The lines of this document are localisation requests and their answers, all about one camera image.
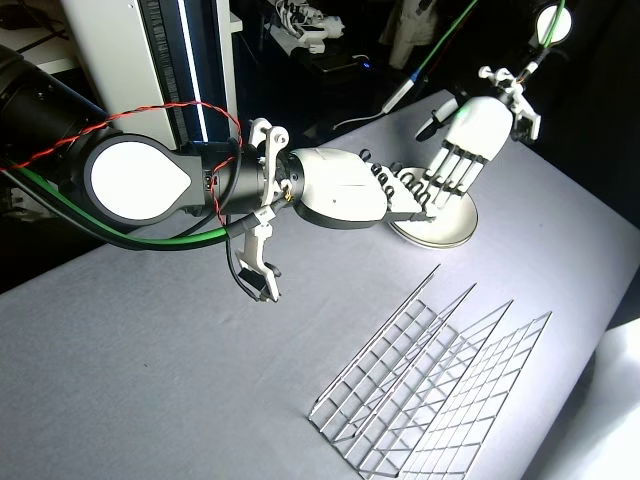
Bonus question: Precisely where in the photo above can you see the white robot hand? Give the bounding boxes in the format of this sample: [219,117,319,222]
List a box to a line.
[291,146,444,232]
[413,93,517,210]

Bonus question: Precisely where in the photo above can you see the white plate with dark rim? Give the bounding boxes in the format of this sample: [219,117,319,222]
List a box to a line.
[388,219,477,250]
[393,165,480,244]

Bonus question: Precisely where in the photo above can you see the spare white robot hand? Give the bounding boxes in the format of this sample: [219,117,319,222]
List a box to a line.
[272,0,349,55]

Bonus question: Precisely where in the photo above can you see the black device with blue light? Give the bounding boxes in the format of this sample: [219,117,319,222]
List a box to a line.
[312,52,375,76]

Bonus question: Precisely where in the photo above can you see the grey table cloth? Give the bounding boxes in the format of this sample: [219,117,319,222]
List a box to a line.
[0,89,640,480]

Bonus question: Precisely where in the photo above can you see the white robot body column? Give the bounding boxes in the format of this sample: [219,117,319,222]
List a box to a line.
[62,0,240,151]

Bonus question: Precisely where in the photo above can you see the white desk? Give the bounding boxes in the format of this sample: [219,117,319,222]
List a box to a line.
[0,24,79,74]

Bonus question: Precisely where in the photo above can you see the white cable adapter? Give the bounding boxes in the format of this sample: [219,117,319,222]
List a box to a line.
[332,74,419,132]

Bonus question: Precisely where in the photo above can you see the green cable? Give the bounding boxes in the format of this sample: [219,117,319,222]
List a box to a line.
[412,0,480,81]

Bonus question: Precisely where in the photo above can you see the silver wire dish rack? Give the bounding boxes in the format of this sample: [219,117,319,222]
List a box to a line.
[307,263,554,480]

